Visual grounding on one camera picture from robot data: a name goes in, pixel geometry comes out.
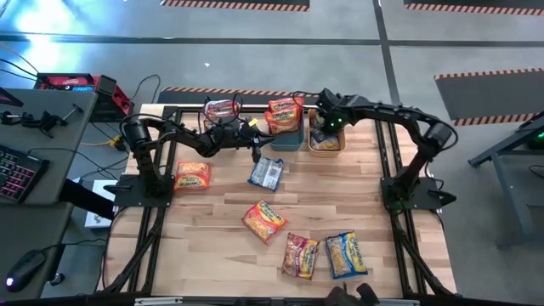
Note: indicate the grey desk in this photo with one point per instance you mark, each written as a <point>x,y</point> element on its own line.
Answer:
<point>25,229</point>
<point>51,97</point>

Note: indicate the black side table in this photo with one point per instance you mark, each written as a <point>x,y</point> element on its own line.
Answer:
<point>512,200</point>

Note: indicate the orange chicken noodle packet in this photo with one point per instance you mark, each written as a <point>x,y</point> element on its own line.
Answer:
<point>285,104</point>
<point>282,121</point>
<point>263,221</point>
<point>192,175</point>

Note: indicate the white plastic bin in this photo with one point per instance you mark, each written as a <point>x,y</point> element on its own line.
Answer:
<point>205,117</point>

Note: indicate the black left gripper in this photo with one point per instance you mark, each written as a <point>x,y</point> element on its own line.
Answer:
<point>234,138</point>

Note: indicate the white cardboard box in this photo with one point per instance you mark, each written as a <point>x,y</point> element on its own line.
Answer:
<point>100,221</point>

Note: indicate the black clamp tool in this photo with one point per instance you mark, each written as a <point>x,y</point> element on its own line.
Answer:
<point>47,123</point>

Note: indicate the black round knob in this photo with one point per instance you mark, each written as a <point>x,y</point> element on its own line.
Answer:
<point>56,279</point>

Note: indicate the backlit black keyboard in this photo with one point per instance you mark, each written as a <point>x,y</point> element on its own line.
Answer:
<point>21,174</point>

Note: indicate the black stand foot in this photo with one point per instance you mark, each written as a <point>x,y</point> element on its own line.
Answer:
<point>8,98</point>

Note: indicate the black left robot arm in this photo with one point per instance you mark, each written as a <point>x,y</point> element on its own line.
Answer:
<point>146,166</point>

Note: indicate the black computer mouse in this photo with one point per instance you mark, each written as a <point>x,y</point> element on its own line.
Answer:
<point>25,270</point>

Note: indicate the black desk leg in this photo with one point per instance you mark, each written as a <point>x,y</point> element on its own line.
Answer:
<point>85,200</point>

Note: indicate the teal plastic bin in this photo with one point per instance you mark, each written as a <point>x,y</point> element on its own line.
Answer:
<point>287,142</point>

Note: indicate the red black power box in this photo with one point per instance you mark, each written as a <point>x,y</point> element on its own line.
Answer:
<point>115,102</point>

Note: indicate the dark red noodle packet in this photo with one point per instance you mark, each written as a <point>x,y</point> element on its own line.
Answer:
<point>300,256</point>

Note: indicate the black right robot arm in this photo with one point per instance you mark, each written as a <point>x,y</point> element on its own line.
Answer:
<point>399,114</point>

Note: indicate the silver frame bracket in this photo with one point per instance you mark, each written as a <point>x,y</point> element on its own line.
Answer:
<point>157,301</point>
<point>395,302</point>

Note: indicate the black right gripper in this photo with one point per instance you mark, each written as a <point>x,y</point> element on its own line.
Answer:
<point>340,110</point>

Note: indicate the yellow extension plug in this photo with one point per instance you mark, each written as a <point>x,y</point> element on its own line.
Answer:
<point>115,142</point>

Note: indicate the yellow plastic bin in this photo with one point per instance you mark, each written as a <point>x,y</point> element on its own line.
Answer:
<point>327,154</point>

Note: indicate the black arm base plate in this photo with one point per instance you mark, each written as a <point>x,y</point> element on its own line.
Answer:
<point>425,200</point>
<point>123,197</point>

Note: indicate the black mat hazard-striped edge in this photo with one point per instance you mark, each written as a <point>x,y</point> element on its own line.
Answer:
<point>467,3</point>
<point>191,98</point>
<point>234,3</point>
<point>489,98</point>

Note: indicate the yellow tape tag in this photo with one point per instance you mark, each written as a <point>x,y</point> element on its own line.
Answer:
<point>253,122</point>

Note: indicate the blue noodle packet white back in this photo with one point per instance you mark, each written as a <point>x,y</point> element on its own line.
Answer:
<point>265,173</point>

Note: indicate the red flat case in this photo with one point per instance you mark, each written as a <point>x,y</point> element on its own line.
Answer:
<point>64,81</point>

